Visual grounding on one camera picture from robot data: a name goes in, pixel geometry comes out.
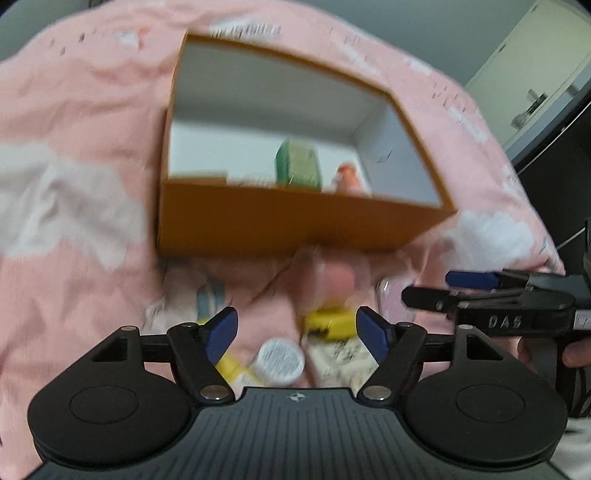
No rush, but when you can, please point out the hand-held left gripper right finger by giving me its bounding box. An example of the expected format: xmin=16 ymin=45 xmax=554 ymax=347
xmin=355 ymin=305 xmax=509 ymax=407

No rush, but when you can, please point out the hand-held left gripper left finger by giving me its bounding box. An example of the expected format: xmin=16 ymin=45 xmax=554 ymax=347
xmin=88 ymin=305 xmax=240 ymax=407

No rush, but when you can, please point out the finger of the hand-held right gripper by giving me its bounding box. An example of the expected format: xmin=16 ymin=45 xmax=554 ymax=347
xmin=401 ymin=285 xmax=467 ymax=317
xmin=444 ymin=270 xmax=536 ymax=291

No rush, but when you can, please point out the yellow plastic container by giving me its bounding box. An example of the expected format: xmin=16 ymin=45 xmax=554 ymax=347
xmin=302 ymin=310 xmax=357 ymax=341

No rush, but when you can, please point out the yellow rounded bottle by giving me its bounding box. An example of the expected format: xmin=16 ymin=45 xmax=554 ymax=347
xmin=216 ymin=356 xmax=260 ymax=387

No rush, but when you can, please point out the pink translucent jar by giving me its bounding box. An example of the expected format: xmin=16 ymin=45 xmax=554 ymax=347
xmin=295 ymin=249 xmax=368 ymax=309

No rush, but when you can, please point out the white jar with labelled lid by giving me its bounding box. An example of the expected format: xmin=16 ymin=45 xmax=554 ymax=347
xmin=255 ymin=338 xmax=307 ymax=385

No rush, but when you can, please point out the orange cardboard box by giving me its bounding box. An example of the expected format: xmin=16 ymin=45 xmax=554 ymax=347
xmin=156 ymin=31 xmax=459 ymax=259

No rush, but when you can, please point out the peach pump bottle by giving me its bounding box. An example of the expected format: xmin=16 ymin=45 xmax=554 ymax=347
xmin=333 ymin=162 xmax=371 ymax=197

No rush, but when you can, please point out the green patterned box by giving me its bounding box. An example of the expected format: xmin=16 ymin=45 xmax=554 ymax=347
xmin=274 ymin=139 xmax=322 ymax=190

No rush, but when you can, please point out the person's right hand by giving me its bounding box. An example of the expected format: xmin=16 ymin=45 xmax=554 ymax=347
xmin=516 ymin=337 xmax=591 ymax=369

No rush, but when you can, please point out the white blue packet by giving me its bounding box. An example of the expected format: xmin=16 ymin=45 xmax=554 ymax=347
xmin=147 ymin=270 xmax=228 ymax=334

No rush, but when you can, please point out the dark furniture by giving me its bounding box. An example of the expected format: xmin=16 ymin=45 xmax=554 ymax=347
xmin=515 ymin=88 xmax=591 ymax=278

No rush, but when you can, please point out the cream door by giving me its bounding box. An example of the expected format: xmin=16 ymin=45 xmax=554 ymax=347
xmin=463 ymin=0 xmax=591 ymax=158

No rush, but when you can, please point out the pink cloud printed blanket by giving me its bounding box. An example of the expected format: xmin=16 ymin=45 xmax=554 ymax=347
xmin=0 ymin=0 xmax=591 ymax=480

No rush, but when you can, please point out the metal door handle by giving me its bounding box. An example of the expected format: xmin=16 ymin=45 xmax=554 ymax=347
xmin=510 ymin=91 xmax=549 ymax=131

